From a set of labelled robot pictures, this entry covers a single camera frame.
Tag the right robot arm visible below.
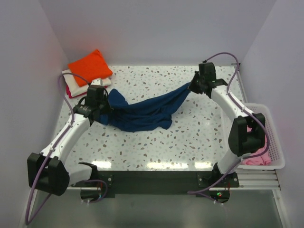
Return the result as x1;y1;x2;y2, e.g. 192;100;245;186
188;61;266;189

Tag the white plastic basket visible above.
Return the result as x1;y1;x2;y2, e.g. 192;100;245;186
219;102;285;170

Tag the orange folded t-shirt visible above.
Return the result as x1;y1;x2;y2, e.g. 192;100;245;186
68;49;113;83

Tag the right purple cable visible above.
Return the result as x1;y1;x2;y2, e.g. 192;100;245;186
187;52;271;198

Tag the white folded t-shirt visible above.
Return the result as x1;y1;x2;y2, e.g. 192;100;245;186
62;69;112;98

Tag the red folded t-shirt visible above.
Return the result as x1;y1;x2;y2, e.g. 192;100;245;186
66;85;73;99

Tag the pink t-shirt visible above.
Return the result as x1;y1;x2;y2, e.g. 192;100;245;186
242;137;271;166

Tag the blue mickey t-shirt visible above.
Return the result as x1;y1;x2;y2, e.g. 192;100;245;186
97;83;190;132

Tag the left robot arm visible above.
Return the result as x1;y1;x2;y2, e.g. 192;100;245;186
27;84;112;196

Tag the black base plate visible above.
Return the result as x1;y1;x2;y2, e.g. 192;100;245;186
71;170;238;205

